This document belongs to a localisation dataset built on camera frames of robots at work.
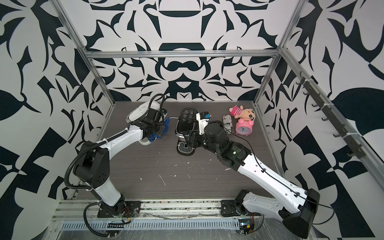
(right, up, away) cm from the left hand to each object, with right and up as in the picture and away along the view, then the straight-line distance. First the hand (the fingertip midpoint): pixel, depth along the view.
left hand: (157, 122), depth 93 cm
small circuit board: (+46, -48, -22) cm, 70 cm away
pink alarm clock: (+55, -4, +5) cm, 55 cm away
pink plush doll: (+54, +6, +13) cm, 56 cm away
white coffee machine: (-8, +6, -9) cm, 14 cm away
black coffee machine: (+18, -3, -15) cm, 24 cm away
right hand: (+19, -3, -25) cm, 31 cm away
